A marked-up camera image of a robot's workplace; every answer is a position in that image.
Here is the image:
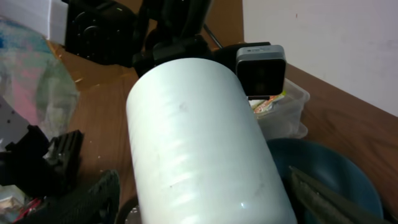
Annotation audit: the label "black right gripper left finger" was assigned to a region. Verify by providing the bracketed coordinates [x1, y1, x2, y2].
[12, 169, 121, 224]

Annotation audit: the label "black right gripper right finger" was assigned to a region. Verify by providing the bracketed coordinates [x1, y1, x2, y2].
[289, 166, 389, 224]

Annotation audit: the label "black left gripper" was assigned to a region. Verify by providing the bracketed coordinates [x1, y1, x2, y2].
[132, 35, 271, 77]

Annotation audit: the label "orange green snack wrapper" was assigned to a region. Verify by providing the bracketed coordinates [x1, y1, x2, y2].
[249, 90, 286, 114]

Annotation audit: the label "white cup green inside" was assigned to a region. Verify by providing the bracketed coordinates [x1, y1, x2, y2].
[126, 58, 297, 223]

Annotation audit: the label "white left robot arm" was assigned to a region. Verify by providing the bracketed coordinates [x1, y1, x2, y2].
[65, 0, 250, 77]

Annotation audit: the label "clear plastic waste bin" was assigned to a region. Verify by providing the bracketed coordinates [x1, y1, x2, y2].
[256, 79, 310, 140]

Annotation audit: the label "large blue plate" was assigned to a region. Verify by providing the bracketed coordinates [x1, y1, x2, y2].
[267, 138, 384, 223]

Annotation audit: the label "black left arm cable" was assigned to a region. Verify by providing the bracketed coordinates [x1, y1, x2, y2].
[203, 24, 224, 49]

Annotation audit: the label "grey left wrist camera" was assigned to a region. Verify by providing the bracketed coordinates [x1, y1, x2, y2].
[236, 45, 287, 100]

